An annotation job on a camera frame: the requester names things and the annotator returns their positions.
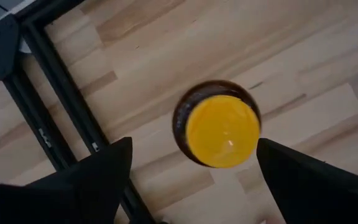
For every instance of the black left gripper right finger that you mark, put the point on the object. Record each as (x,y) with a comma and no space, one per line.
(315,193)

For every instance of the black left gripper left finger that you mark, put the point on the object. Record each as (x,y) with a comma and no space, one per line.
(89,193)

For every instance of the brown bottle with yellow cap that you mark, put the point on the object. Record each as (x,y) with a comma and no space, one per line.
(222,130)

